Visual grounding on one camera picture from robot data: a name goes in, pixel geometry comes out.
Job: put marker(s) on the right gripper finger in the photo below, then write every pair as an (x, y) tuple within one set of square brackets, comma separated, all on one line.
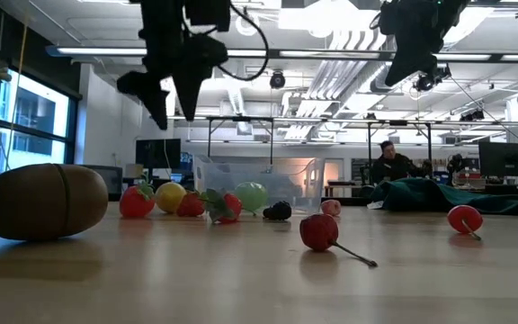
[(414, 56)]

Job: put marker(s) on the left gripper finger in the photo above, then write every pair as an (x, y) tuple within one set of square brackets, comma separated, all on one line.
[(151, 90), (198, 58)]

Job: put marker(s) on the yellow toy lemon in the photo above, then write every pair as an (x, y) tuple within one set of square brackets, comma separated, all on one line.
[(170, 198)]

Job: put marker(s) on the large red toy strawberry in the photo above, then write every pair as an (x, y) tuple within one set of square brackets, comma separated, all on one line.
[(135, 204)]

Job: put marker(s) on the red strawberry with large leaves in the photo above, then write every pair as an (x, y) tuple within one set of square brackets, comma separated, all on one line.
[(232, 204)]

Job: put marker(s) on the green toy apple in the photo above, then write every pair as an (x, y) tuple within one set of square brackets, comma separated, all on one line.
[(251, 196)]

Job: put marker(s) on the clear plastic tupperware container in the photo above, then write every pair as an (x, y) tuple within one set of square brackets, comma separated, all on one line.
[(295, 180)]

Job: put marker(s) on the brown toy kiwi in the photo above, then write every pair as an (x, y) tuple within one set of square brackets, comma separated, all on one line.
[(38, 202)]

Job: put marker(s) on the bright red cherry with stem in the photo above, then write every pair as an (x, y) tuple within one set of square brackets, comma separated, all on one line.
[(463, 218)]

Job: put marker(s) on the black toy blackberry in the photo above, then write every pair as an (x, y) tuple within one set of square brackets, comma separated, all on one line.
[(278, 211)]

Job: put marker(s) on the small pink toy peach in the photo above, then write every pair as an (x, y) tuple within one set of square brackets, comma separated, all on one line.
[(331, 207)]

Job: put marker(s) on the dark red cherry with stem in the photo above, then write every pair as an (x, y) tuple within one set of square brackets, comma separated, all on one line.
[(318, 231)]

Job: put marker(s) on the long ceiling light strip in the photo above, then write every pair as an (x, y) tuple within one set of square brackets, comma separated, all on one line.
[(106, 51)]

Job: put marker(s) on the black computer monitor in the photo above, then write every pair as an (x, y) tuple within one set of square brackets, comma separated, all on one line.
[(506, 159), (158, 153)]

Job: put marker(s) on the round black ceiling spotlight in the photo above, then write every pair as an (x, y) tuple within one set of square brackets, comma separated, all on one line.
[(277, 80)]

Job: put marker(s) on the person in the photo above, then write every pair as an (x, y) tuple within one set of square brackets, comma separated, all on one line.
[(391, 168)]

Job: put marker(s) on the dark green cloth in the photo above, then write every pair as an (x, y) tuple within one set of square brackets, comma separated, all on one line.
[(421, 195)]

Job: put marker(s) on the white cloth tag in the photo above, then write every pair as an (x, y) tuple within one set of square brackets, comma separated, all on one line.
[(375, 205)]

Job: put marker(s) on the black ceiling camera mount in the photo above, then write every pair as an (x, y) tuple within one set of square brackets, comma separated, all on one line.
[(425, 82)]

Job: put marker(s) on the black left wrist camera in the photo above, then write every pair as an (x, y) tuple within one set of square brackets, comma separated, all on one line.
[(207, 13)]

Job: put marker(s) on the black metal gantry frame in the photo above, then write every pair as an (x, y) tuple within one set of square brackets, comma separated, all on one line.
[(241, 119), (398, 122)]

